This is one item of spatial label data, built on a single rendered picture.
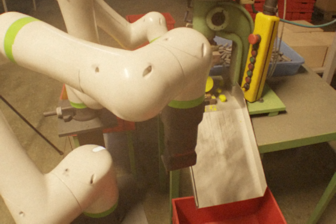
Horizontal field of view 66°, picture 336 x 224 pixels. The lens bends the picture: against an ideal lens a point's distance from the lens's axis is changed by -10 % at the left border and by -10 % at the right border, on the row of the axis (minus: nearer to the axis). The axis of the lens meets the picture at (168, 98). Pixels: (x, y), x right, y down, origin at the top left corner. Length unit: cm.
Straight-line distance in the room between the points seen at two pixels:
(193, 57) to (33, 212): 47
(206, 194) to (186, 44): 68
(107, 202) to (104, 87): 44
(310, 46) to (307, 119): 138
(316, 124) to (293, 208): 101
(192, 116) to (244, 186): 59
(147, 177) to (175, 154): 156
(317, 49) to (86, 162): 229
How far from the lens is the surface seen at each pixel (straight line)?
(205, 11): 104
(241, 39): 115
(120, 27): 119
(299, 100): 143
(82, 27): 92
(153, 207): 203
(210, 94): 120
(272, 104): 126
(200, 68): 49
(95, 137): 135
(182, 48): 47
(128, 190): 97
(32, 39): 60
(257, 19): 113
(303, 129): 125
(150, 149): 241
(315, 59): 272
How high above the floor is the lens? 168
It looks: 34 degrees down
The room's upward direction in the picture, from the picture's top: straight up
